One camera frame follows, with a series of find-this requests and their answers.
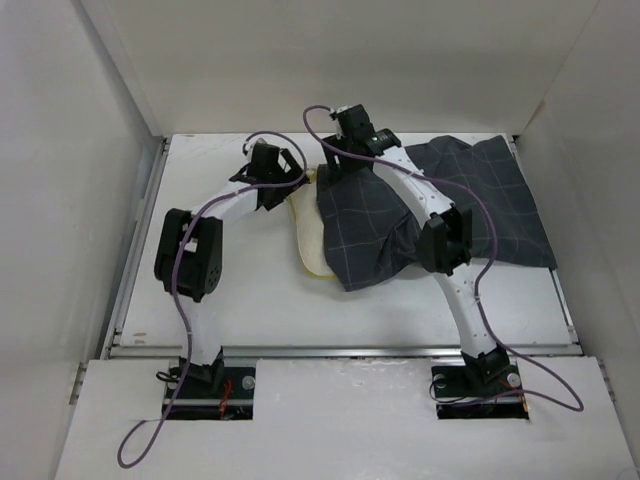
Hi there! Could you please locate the purple cable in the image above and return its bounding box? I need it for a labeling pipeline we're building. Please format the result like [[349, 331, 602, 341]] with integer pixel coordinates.
[[302, 103, 586, 412], [117, 130, 309, 469]]

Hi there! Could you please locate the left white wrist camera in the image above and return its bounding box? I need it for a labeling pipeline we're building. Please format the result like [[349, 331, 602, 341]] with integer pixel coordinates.
[[242, 138, 266, 156]]

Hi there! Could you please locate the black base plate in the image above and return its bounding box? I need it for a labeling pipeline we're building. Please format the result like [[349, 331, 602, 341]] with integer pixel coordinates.
[[156, 366, 256, 421], [429, 364, 529, 420]]

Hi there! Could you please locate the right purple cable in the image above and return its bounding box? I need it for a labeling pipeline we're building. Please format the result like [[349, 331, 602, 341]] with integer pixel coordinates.
[[302, 103, 586, 412]]

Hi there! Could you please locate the dark grey checked pillowcase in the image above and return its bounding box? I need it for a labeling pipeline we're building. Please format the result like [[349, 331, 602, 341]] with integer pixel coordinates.
[[316, 136, 557, 292]]

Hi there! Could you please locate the aluminium front rail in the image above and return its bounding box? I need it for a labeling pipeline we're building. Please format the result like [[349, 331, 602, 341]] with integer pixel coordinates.
[[103, 343, 584, 359]]

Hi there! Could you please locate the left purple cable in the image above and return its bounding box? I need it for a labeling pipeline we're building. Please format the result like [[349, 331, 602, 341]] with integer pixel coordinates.
[[117, 130, 309, 469]]

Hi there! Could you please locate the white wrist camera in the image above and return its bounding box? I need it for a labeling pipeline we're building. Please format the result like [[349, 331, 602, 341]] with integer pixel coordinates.
[[329, 105, 352, 121], [242, 138, 266, 156]]

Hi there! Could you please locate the cream yellow-edged pillow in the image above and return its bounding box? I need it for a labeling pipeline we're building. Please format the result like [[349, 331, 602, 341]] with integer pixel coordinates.
[[287, 168, 336, 280]]

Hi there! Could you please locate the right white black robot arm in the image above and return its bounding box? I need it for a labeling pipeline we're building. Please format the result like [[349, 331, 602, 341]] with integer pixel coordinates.
[[320, 105, 509, 394]]

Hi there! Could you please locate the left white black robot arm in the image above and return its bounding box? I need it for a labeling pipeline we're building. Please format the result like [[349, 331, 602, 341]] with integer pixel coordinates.
[[154, 139, 309, 397]]

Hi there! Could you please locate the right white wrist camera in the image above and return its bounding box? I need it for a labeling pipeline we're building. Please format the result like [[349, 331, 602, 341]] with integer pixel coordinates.
[[329, 105, 352, 121]]

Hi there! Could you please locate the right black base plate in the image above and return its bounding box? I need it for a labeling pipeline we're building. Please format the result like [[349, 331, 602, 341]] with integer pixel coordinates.
[[429, 364, 529, 420]]

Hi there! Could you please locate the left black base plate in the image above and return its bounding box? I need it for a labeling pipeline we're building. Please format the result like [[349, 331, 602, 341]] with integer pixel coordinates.
[[156, 366, 256, 421]]

